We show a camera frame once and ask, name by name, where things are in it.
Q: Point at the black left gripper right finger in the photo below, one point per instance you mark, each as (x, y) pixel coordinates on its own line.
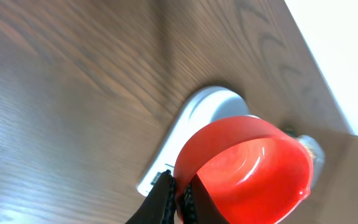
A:
(197, 207)

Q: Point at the grey round bowl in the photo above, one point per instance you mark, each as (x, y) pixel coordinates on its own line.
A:
(217, 106)

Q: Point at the white digital kitchen scale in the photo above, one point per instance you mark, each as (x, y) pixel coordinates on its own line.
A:
(179, 133)

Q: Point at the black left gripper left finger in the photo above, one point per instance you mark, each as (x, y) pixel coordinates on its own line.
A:
(159, 206)

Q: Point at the red plastic measuring scoop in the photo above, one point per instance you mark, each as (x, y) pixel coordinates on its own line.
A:
(253, 171)

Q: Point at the clear plastic container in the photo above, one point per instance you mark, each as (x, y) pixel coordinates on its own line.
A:
(315, 150)

